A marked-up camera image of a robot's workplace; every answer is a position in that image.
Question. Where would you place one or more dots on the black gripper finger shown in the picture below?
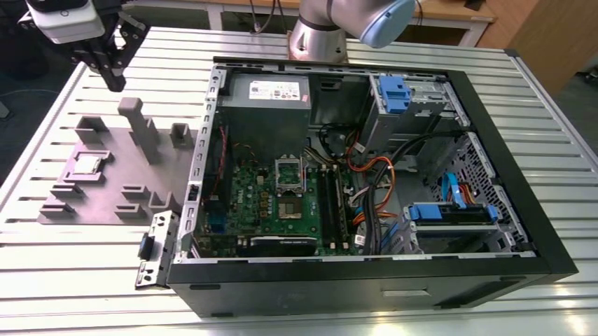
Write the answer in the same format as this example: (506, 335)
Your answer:
(133, 38)
(91, 57)

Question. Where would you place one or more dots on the silver square CPU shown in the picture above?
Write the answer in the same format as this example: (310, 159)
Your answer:
(87, 164)

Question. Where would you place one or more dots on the CPU socket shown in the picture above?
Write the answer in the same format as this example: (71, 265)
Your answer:
(290, 209)

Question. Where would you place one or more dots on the black chair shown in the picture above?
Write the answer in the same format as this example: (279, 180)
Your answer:
(23, 63)

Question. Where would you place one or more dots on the grey parts rack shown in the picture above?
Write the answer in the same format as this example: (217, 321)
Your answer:
(131, 168)

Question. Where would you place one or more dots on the grey power supply box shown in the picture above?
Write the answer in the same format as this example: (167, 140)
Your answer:
(266, 122)

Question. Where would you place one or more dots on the thin metal locking lever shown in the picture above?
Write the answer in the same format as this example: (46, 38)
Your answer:
(306, 178)

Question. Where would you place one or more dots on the blue video port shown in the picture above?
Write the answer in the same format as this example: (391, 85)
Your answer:
(146, 246)

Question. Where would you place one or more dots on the green motherboard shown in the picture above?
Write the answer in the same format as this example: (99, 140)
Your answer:
(253, 217)

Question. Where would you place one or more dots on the blue plastic drive latch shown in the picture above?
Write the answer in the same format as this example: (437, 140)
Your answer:
(394, 94)

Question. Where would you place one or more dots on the silver metal drive cage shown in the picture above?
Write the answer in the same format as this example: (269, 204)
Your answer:
(387, 129)

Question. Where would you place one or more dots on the empty grey RAM slot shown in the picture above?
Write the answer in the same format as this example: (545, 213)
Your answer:
(333, 210)
(323, 210)

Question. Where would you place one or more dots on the black graphics card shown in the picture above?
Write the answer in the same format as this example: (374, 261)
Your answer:
(281, 245)

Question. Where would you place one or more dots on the hard disk in blue carrier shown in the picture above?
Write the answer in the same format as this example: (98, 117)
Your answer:
(428, 213)

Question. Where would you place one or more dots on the grey perforated disk bay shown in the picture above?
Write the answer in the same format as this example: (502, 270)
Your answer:
(477, 164)

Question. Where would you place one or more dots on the black open PC case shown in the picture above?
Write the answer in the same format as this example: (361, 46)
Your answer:
(327, 290)

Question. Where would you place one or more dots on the brown wooden cabinet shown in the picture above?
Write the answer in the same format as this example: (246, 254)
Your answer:
(552, 35)

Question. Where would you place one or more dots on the white wrist camera black face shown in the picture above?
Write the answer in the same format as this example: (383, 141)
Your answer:
(66, 24)

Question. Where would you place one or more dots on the grey metal slot bracket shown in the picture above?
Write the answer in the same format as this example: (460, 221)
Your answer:
(161, 245)

